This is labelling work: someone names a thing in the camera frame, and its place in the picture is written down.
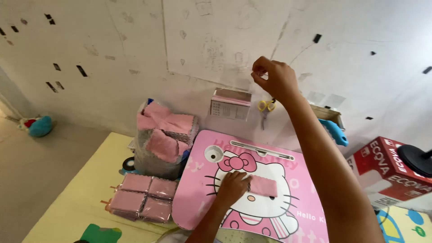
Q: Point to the person's right hand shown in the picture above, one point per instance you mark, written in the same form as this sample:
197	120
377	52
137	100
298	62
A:
280	79

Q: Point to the person's left hand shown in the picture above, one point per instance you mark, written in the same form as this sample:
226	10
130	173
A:
231	190

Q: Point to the person's left fingers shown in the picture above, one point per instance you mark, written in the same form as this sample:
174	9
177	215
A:
243	180

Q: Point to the pink cloth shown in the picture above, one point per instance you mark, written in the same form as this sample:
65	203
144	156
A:
265	186

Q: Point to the pink cat print lap table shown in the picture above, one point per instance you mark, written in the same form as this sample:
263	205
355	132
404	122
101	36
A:
202	189

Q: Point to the small white open box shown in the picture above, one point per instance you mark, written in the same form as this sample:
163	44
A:
231	108

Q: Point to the wrapped pink cloth packet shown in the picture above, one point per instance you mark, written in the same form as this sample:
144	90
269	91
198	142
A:
136	182
156	210
163	188
126	201

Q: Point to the clear bag of pink cloths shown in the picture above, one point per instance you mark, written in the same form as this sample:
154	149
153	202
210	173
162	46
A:
162	141

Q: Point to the blue plastic tape dispenser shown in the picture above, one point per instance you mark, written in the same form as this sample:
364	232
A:
334	131

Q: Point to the small cardboard tray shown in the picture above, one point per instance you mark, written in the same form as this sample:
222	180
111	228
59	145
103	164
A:
325	114

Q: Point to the black tape roll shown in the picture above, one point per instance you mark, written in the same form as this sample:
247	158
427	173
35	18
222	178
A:
128	164

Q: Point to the red and white carton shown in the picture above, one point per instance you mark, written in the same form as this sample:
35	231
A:
381	165

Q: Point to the yellow play mat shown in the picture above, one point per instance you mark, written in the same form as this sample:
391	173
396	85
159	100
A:
84	175

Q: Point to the black round disc stand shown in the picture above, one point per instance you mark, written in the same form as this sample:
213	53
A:
413	160

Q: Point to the blue plush toy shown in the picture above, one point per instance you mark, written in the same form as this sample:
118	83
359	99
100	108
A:
40	126

